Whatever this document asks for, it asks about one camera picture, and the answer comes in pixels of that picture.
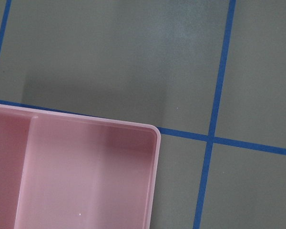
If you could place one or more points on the pink plastic bin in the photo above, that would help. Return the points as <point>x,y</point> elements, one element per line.
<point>67,171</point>

